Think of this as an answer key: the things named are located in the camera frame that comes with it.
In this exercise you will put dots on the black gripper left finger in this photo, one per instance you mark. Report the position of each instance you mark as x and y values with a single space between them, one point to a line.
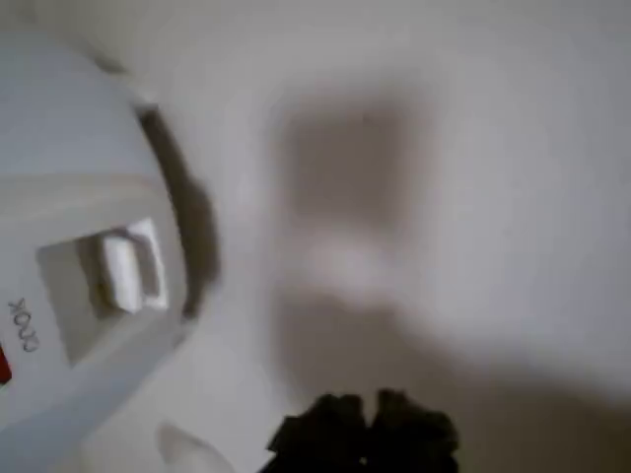
325 438

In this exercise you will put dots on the white rice cooker body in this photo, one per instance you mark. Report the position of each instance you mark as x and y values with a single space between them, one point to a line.
59 123

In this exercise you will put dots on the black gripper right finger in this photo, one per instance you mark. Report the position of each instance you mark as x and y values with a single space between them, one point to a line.
414 438

